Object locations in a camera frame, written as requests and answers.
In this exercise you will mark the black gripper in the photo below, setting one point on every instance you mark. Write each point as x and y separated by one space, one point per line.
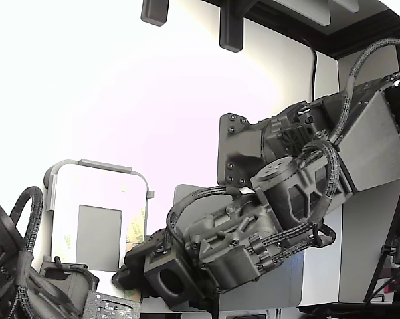
78 285

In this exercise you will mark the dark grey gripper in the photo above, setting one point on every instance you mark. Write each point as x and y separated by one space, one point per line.
226 236

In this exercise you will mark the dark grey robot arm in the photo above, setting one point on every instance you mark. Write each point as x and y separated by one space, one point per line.
372 143

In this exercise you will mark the tan liner scrap green print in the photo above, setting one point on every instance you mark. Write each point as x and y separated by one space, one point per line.
132 293

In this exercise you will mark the grey perforated plate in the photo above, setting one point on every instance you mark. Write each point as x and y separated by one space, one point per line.
113 307

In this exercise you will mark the grey fixture stand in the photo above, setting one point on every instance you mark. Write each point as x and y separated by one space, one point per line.
103 166

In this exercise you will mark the black wrist camera cube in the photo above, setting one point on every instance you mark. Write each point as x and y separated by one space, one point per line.
153 262

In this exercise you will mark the long black bracket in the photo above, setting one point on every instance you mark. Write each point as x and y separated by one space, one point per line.
231 26

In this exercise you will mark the short black bracket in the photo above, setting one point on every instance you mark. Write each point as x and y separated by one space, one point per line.
154 13

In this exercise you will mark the black overhead frame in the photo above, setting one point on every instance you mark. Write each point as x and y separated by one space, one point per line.
353 36

